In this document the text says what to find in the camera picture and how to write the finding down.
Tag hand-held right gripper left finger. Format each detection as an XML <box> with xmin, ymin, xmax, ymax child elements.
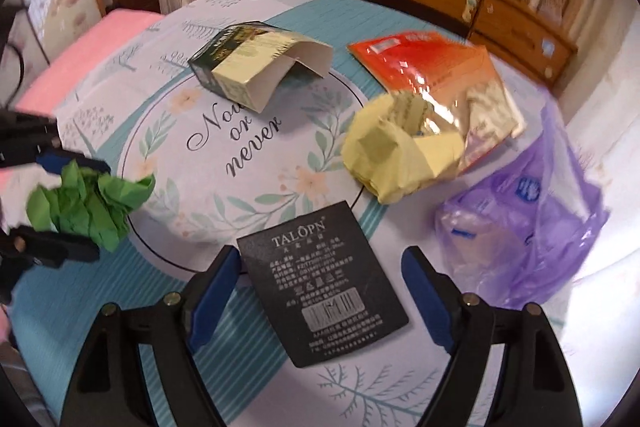
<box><xmin>60</xmin><ymin>244</ymin><xmax>243</xmax><ymax>427</ymax></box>

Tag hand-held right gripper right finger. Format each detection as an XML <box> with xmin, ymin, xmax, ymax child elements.
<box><xmin>400</xmin><ymin>246</ymin><xmax>583</xmax><ymax>427</ymax></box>

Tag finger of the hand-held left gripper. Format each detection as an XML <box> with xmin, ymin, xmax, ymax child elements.
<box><xmin>0</xmin><ymin>109</ymin><xmax>112</xmax><ymax>175</ymax></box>
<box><xmin>0</xmin><ymin>225</ymin><xmax>101</xmax><ymax>305</ymax></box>

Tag green paper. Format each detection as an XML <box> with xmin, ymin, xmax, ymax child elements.
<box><xmin>26</xmin><ymin>159</ymin><xmax>157</xmax><ymax>253</ymax></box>

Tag black printed card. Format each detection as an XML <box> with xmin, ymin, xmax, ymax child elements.
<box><xmin>236</xmin><ymin>201</ymin><xmax>410</xmax><ymax>369</ymax></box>

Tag pink blanket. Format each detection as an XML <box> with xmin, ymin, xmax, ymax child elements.
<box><xmin>0</xmin><ymin>9</ymin><xmax>163</xmax><ymax>188</ymax></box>

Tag purple plastic bag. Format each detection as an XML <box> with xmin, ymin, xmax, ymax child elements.
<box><xmin>434</xmin><ymin>99</ymin><xmax>611</xmax><ymax>308</ymax></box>

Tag yellow crumpled paper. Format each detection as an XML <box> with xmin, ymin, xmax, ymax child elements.
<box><xmin>341</xmin><ymin>93</ymin><xmax>466</xmax><ymax>205</ymax></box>

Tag dark green gold carton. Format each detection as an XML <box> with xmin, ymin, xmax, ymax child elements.
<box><xmin>187</xmin><ymin>21</ymin><xmax>334</xmax><ymax>114</ymax></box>

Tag orange foil packet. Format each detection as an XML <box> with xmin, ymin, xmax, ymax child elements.
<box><xmin>347</xmin><ymin>31</ymin><xmax>526</xmax><ymax>172</ymax></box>

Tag black cable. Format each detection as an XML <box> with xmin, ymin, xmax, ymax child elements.
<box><xmin>0</xmin><ymin>39</ymin><xmax>26</xmax><ymax>92</ymax></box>

